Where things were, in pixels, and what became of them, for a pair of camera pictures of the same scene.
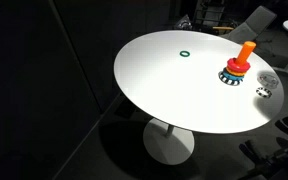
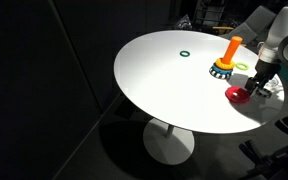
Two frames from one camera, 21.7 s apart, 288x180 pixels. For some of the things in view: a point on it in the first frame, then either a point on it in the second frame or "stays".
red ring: (234, 66) -> (237, 94)
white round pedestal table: (196, 81) stays
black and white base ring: (228, 81) -> (220, 75)
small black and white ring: (264, 92) stays
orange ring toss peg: (245, 52) -> (232, 49)
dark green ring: (187, 54) stays
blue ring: (233, 77) -> (221, 71)
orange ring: (238, 74) -> (224, 66)
